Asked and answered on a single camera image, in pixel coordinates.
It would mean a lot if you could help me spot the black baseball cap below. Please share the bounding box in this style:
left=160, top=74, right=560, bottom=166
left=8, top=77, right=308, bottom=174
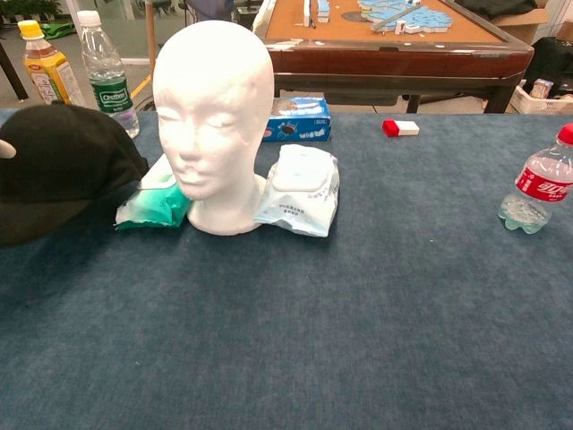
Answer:
left=0, top=100, right=150, bottom=247

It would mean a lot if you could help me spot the white foam mannequin head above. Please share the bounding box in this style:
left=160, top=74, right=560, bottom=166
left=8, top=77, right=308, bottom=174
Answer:
left=151, top=19, right=276, bottom=236

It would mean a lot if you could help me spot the light blue wet wipes pack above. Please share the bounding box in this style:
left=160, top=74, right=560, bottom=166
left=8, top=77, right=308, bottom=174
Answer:
left=252, top=142, right=340, bottom=238

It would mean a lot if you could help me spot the blue cookie box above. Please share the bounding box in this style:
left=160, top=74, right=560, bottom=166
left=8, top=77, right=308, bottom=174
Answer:
left=261, top=96, right=332, bottom=143

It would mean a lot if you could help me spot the blue table mat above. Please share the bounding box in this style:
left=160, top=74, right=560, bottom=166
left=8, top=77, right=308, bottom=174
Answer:
left=0, top=108, right=573, bottom=430

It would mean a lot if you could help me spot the green wet wipes pack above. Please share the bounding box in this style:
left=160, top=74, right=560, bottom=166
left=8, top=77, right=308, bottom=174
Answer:
left=115, top=154, right=192, bottom=231

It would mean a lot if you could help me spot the red and white small box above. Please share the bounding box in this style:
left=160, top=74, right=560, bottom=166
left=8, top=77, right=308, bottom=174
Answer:
left=381, top=118, right=421, bottom=138

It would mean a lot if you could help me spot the brown mahjong table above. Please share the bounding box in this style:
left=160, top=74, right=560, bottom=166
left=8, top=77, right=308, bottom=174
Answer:
left=252, top=0, right=535, bottom=115

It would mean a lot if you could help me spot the standing mahjong tile row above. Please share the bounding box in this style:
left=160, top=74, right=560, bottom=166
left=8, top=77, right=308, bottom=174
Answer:
left=304, top=0, right=331, bottom=27

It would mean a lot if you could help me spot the green label water bottle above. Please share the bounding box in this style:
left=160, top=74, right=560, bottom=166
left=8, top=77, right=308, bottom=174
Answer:
left=76, top=10, right=141, bottom=140

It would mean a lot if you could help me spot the grey mahjong ruler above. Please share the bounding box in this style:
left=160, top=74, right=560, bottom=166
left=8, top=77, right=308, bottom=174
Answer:
left=371, top=4, right=423, bottom=32

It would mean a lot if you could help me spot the wooden pole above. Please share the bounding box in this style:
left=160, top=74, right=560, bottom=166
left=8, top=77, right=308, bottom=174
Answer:
left=145, top=0, right=158, bottom=76

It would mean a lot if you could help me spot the blue mahjong tile pile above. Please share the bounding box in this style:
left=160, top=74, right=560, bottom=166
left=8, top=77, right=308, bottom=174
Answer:
left=357, top=0, right=453, bottom=35

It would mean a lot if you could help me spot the red label water bottle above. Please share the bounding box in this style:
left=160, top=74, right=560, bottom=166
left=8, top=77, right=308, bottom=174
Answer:
left=497, top=123, right=573, bottom=236

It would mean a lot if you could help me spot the white plastic crate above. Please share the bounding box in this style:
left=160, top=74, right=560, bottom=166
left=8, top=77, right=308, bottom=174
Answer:
left=509, top=78, right=573, bottom=116

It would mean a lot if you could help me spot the yellow tea bottle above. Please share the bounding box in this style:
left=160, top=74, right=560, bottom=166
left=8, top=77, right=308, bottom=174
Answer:
left=16, top=20, right=89, bottom=108

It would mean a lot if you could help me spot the black bag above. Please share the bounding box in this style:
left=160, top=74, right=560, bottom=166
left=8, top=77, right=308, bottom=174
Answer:
left=522, top=37, right=573, bottom=98

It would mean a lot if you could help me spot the dark table leg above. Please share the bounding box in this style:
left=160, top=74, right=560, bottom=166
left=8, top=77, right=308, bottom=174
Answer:
left=0, top=42, right=30, bottom=102

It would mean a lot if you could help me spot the cardboard box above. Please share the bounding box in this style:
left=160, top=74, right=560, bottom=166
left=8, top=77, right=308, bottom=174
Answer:
left=492, top=0, right=573, bottom=46

